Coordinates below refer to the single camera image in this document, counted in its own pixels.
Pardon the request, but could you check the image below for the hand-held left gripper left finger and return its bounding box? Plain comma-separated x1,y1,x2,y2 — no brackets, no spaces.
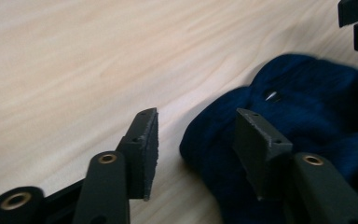
116,107,159,201

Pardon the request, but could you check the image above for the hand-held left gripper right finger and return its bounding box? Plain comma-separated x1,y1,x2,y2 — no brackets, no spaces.
232,107,294,201

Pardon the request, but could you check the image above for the dark blue garment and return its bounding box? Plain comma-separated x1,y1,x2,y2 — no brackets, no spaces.
179,53,358,224

